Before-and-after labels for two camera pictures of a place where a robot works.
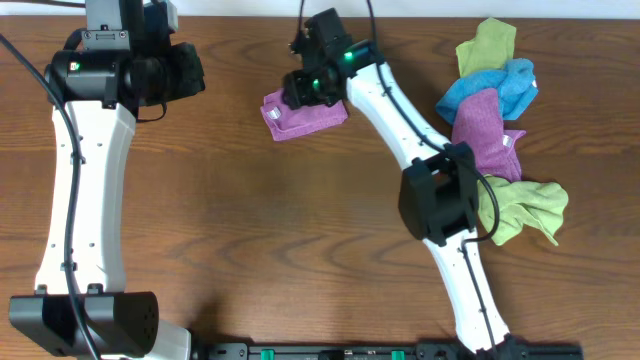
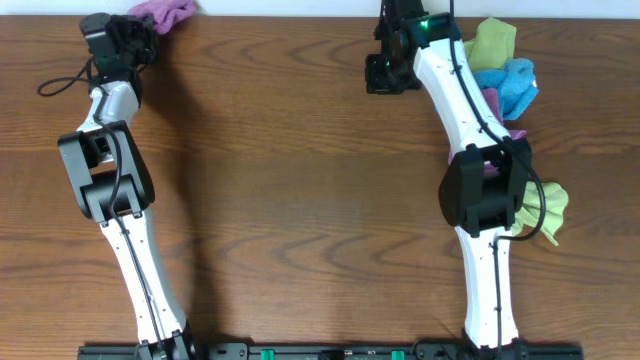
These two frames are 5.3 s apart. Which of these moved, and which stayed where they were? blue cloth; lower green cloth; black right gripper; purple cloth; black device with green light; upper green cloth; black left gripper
Moved: black left gripper; black right gripper; purple cloth
Stayed: black device with green light; blue cloth; lower green cloth; upper green cloth
